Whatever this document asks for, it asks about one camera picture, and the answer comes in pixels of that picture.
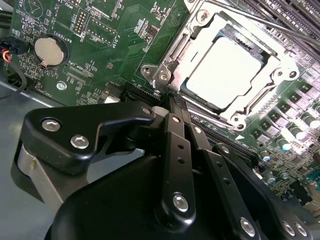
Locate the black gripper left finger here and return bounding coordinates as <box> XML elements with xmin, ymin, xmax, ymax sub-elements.
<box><xmin>21</xmin><ymin>94</ymin><xmax>198</xmax><ymax>227</ymax></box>

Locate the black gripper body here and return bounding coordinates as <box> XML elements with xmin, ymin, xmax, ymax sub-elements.
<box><xmin>46</xmin><ymin>154</ymin><xmax>238</xmax><ymax>240</ymax></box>

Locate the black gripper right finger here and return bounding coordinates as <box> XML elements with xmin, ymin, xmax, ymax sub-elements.
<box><xmin>178</xmin><ymin>96</ymin><xmax>315</xmax><ymax>240</ymax></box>

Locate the silver CPU green board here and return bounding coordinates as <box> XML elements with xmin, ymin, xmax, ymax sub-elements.
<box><xmin>179</xmin><ymin>24</ymin><xmax>278</xmax><ymax>113</ymax></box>

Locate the metal socket cover frame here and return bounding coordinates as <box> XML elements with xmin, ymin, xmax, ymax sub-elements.
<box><xmin>159</xmin><ymin>9</ymin><xmax>300</xmax><ymax>128</ymax></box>

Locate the thin wire locking lever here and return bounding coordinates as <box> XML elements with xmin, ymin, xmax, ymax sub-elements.
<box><xmin>209</xmin><ymin>0</ymin><xmax>320</xmax><ymax>45</ymax></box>

